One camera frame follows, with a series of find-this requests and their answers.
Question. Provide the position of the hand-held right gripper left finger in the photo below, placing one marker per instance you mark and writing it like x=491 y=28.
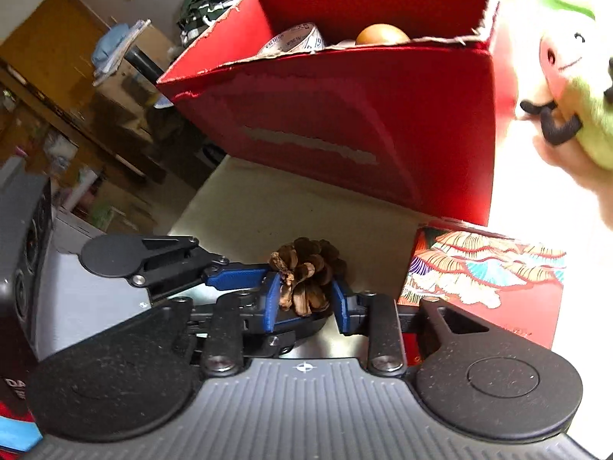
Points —
x=272 y=302

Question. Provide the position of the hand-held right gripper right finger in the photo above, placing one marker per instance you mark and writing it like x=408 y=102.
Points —
x=342 y=307

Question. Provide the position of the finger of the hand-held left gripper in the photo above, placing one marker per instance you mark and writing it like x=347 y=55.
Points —
x=299 y=328
x=239 y=279

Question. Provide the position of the brown pine cone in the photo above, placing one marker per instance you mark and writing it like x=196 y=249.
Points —
x=306 y=278

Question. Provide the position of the red cardboard box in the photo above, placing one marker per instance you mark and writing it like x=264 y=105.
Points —
x=359 y=120

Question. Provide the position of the white tape roll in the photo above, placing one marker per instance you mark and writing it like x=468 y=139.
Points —
x=297 y=38

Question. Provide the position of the brown wooden gourd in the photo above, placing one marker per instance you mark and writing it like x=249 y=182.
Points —
x=380 y=34

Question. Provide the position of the pastel printed bed sheet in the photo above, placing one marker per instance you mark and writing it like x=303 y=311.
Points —
x=287 y=211

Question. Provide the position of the red and blue garment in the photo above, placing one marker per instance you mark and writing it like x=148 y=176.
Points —
x=14 y=417

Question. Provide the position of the red gift box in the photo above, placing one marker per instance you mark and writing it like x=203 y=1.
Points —
x=517 y=297

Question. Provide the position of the wooden shelving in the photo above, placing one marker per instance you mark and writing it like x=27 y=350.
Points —
x=48 y=120

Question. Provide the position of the brown cardboard carton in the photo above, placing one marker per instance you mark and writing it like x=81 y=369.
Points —
x=139 y=91

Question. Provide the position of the black pole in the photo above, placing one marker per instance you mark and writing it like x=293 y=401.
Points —
x=143 y=62

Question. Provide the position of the green plush with face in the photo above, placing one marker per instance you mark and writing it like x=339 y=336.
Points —
x=589 y=100

